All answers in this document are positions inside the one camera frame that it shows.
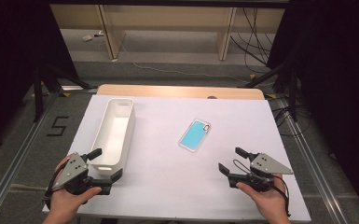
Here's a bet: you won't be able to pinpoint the white plastic storage bin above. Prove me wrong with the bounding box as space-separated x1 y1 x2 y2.
88 97 136 178

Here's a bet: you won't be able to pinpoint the black metal stand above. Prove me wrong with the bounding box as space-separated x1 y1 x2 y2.
32 60 99 123
245 59 300 123

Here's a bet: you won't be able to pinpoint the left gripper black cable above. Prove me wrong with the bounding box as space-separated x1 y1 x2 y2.
44 162 65 210

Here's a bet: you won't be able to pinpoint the white table sheet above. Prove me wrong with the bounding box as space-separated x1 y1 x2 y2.
42 94 312 223

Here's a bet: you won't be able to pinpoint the beige wooden desk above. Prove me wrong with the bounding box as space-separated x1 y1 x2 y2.
49 4 285 62

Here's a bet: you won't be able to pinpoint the thin black cable loop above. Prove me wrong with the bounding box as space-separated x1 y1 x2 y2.
232 159 254 175

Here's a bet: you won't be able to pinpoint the bundle of black cables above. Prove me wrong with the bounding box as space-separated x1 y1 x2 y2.
228 7 274 75

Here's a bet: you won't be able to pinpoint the black curtain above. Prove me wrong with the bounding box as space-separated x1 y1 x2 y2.
265 0 359 218
0 0 80 153

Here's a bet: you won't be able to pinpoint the light blue phone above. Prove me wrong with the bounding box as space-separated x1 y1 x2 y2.
177 118 213 153

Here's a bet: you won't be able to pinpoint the black floor cables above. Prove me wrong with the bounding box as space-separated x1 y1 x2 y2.
269 101 312 138

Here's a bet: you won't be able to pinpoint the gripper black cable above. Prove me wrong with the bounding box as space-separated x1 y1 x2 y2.
272 175 292 217
44 162 65 210

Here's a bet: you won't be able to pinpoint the aluminium floor rail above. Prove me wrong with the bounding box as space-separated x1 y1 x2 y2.
0 92 61 222
275 96 351 224

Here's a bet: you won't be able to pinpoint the person's right hand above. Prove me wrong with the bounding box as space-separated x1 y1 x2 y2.
235 174 291 224

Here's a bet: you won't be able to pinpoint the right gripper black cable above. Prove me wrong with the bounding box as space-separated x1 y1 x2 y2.
272 175 292 217

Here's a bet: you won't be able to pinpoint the white floor cable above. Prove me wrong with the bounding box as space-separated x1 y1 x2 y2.
114 34 276 89

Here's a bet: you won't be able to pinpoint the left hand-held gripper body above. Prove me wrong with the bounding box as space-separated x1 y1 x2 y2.
51 152 113 196

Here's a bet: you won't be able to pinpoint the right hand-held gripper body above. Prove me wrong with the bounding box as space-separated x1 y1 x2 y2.
228 151 295 192

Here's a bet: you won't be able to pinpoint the person's left hand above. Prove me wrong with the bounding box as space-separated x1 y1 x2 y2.
47 154 103 220

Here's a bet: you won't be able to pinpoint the light wooden table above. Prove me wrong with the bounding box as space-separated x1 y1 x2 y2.
96 83 266 101

